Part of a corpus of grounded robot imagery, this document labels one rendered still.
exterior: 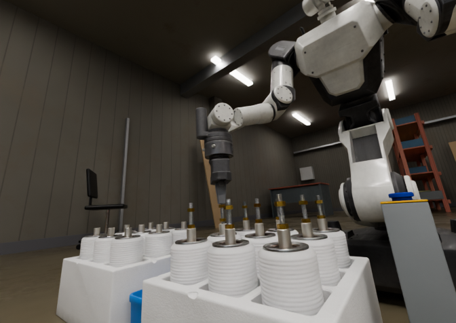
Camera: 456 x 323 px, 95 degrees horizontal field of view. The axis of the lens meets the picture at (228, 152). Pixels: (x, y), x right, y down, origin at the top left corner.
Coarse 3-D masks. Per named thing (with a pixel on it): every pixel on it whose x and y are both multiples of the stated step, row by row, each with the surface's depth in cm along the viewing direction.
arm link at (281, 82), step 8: (272, 72) 88; (280, 72) 83; (288, 72) 84; (272, 80) 86; (280, 80) 81; (288, 80) 82; (272, 88) 83; (280, 88) 74; (288, 88) 77; (280, 96) 73; (288, 96) 74
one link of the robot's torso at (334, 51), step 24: (336, 24) 68; (360, 24) 64; (384, 24) 66; (312, 48) 75; (336, 48) 71; (360, 48) 67; (312, 72) 78; (336, 72) 75; (360, 72) 71; (384, 72) 79; (336, 96) 80; (360, 96) 77
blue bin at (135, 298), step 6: (132, 294) 54; (138, 294) 57; (132, 300) 53; (138, 300) 52; (132, 306) 53; (138, 306) 52; (132, 312) 53; (138, 312) 51; (132, 318) 53; (138, 318) 51
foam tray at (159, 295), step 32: (352, 256) 54; (160, 288) 42; (192, 288) 39; (256, 288) 37; (352, 288) 35; (160, 320) 40; (192, 320) 36; (224, 320) 32; (256, 320) 29; (288, 320) 26; (320, 320) 26; (352, 320) 31
